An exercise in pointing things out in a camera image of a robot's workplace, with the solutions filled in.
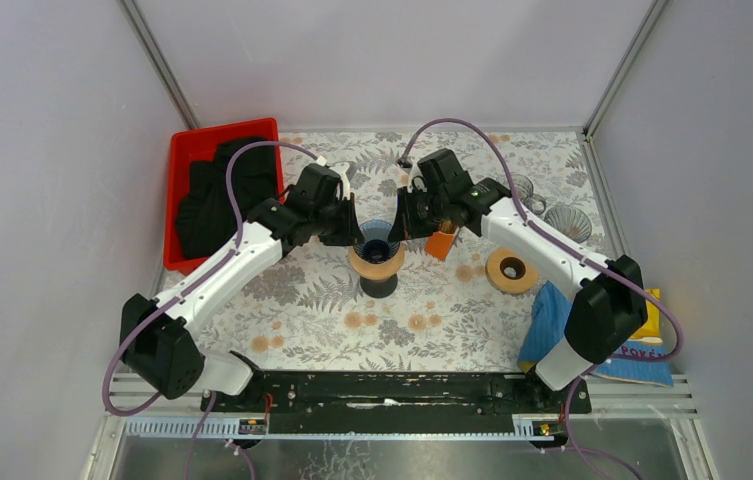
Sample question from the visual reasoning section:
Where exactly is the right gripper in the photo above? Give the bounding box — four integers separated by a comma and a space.
388, 187, 447, 244

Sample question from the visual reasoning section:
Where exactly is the blue glass dripper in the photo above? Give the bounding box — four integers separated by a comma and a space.
353, 219, 400, 264

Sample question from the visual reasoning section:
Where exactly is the wooden dripper ring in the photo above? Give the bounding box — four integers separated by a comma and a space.
485, 247, 540, 296
347, 241, 408, 282

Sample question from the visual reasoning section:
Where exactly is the red-rimmed glass carafe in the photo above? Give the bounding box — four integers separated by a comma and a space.
359, 274, 398, 299

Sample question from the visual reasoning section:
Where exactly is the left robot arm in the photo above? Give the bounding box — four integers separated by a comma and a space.
120, 162, 363, 411

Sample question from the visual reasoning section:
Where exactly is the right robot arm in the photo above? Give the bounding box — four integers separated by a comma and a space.
388, 149, 647, 412

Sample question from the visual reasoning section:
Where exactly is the orange coffee filter box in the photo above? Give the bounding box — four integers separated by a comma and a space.
424, 221, 459, 261

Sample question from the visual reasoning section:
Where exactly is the grey ribbed glass dripper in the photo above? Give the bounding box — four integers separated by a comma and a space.
543, 205, 593, 244

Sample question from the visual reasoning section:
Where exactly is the floral table mat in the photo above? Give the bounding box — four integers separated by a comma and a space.
196, 129, 613, 371

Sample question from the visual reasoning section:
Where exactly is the grey glass pitcher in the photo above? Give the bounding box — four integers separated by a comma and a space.
506, 174, 547, 216

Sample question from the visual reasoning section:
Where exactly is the black cloth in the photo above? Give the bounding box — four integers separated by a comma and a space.
175, 137, 278, 259

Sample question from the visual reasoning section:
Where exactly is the blue cloth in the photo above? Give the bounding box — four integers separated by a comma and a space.
517, 282, 572, 373

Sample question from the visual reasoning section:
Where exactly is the red plastic bin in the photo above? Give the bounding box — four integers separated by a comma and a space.
162, 117, 279, 275

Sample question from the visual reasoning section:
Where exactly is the yellow blue snack bag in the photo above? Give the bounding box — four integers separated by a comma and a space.
592, 301, 673, 386

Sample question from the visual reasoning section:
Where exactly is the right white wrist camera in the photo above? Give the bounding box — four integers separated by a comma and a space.
396, 156, 427, 193

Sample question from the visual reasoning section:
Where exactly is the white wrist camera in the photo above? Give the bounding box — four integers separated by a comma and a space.
315, 156, 352, 200
396, 156, 427, 193

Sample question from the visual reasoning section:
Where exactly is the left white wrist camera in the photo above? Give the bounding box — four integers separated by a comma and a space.
315, 156, 352, 200

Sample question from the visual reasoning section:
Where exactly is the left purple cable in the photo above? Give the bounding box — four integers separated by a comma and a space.
101, 140, 328, 480

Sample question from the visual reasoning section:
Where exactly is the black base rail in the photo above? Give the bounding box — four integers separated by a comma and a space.
201, 370, 592, 435

